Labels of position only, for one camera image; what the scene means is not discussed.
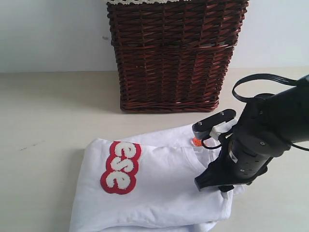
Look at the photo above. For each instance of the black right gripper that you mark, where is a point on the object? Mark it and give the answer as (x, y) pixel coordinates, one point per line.
(236, 165)

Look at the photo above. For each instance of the white t-shirt with red lettering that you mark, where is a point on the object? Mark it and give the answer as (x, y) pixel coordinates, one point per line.
(145, 183)

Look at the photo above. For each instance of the brown wicker basket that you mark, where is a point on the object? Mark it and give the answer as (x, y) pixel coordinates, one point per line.
(173, 57)

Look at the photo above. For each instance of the white lace basket liner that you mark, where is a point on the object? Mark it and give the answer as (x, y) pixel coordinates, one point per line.
(137, 2)

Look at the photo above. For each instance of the orange neck label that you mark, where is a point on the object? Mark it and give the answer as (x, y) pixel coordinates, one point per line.
(196, 142)

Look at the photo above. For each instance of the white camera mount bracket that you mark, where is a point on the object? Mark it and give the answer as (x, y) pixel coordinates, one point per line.
(221, 128)

